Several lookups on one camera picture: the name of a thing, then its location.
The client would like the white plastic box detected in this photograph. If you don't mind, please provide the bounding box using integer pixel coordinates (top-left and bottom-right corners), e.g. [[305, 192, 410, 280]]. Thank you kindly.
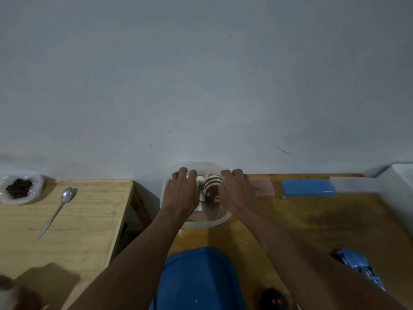
[[329, 176, 381, 193]]

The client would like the plastic bag of dark bits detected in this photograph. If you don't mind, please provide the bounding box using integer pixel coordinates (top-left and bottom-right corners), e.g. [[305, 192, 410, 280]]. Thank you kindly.
[[0, 174, 44, 205]]

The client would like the person's right forearm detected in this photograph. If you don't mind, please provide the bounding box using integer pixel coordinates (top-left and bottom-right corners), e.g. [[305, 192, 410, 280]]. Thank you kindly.
[[230, 206, 410, 310]]

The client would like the metal spoon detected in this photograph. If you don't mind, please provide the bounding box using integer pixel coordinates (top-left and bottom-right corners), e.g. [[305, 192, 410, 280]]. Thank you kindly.
[[37, 187, 73, 239]]

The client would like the black toy with red spots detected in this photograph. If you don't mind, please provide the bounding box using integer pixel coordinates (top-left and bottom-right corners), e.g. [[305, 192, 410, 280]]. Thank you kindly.
[[260, 288, 289, 310]]

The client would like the person's right hand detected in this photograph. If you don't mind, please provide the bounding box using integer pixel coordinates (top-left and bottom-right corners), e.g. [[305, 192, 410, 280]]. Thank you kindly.
[[220, 169, 258, 217]]

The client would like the blue plastic box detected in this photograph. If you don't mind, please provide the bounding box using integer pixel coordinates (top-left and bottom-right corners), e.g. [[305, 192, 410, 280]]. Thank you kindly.
[[282, 179, 337, 197]]

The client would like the blue plastic lid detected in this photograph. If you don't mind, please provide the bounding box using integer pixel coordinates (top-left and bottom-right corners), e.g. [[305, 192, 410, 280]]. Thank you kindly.
[[149, 246, 246, 310]]

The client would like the large white bin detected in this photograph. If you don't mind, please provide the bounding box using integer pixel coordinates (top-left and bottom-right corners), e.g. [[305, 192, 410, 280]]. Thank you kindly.
[[376, 163, 413, 240]]

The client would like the person's left forearm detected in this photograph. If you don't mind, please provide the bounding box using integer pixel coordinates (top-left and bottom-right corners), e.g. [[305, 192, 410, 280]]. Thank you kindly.
[[68, 207, 195, 310]]

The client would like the blue toy car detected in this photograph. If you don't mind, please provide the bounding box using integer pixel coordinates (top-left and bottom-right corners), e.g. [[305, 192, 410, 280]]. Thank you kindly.
[[333, 248, 387, 292]]

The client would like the pink plastic box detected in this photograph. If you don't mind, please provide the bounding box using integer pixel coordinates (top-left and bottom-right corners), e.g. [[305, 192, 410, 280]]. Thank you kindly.
[[248, 177, 276, 199]]

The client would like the person's left hand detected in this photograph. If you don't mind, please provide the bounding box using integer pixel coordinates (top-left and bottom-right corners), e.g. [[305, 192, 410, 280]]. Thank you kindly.
[[162, 167, 200, 219]]

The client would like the striped toy mouse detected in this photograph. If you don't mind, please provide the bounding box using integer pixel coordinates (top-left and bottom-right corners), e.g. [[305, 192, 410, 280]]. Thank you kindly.
[[203, 174, 225, 204]]

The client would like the clear plastic container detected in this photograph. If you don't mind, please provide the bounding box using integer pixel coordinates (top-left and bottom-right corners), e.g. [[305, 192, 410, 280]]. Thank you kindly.
[[160, 161, 233, 230]]

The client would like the small white toy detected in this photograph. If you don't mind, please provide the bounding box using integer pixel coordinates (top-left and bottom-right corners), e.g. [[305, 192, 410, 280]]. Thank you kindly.
[[196, 176, 207, 202]]

